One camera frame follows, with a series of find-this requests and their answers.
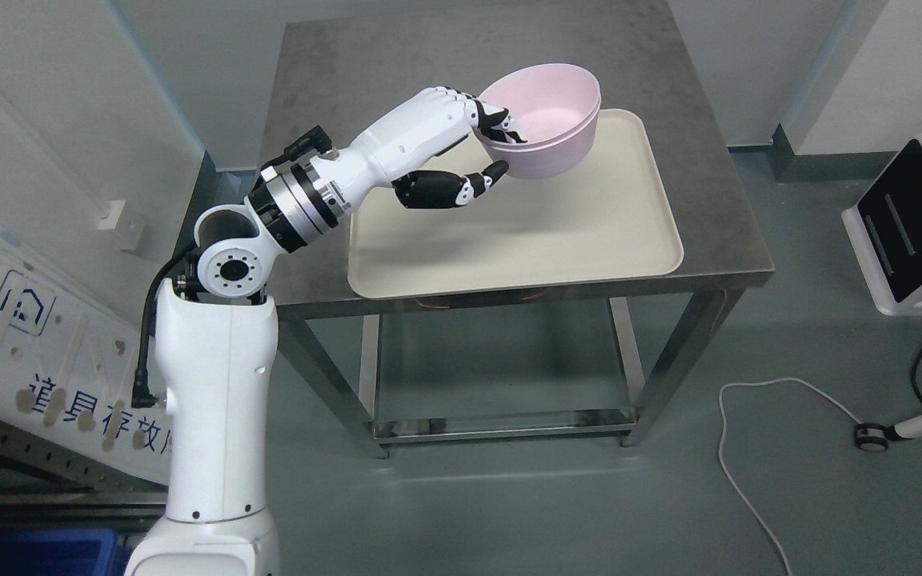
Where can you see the pink bowl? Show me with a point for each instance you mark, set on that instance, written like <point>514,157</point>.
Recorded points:
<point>553,156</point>
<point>548,103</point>

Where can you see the white device black screen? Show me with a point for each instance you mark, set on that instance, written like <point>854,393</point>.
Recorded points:
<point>885,230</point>

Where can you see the white stand leg with caster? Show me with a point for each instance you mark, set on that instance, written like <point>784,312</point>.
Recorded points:
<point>875,438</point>

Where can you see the cream plastic tray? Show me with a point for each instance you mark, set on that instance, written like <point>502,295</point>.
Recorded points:
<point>607,219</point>

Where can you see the blue bin far left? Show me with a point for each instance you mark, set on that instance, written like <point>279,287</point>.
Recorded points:
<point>62,552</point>

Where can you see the stainless steel table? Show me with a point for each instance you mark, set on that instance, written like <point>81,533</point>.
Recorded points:
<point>346,70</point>

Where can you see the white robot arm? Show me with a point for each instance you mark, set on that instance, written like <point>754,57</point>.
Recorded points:
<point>213,333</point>

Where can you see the white wall socket box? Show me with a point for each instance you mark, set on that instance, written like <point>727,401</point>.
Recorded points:
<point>123,225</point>

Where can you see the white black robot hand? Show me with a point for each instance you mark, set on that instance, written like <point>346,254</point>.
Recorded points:
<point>392,151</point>

